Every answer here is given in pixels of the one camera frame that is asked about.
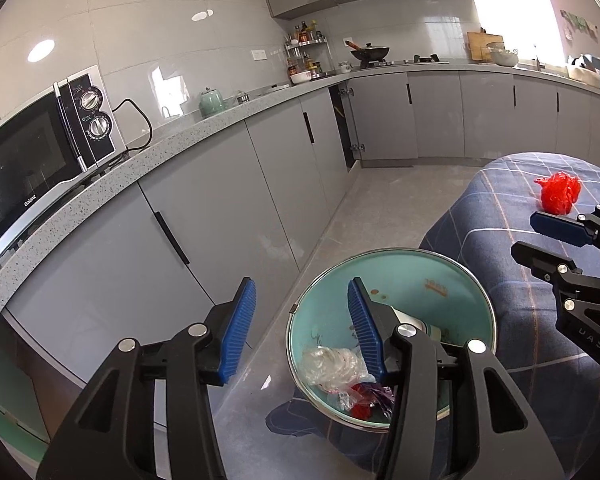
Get red plastic bag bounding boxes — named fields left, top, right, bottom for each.
left=534, top=171, right=582, bottom=216

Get purple foil wrapper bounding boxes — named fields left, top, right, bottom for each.
left=349, top=382, right=394, bottom=422

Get teal trash bucket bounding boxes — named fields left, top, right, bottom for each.
left=285, top=246, right=498, bottom=434

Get blue plaid tablecloth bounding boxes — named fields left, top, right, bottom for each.
left=420, top=153, right=600, bottom=477

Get grey lower cabinets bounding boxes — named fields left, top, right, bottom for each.
left=0, top=69, right=600, bottom=386

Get white covered bowl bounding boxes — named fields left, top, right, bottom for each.
left=486, top=41, right=519, bottom=67

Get wooden cutting board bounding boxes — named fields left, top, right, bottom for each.
left=467, top=32, right=504, bottom=63

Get black wok with lid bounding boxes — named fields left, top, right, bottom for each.
left=344, top=40, right=390, bottom=68

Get silver black microwave oven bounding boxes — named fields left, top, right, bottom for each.
left=0, top=65, right=126, bottom=258

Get metal spice rack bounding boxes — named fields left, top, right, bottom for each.
left=284, top=20, right=334, bottom=86

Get black power cable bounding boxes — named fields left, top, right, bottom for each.
left=111, top=96, right=155, bottom=152

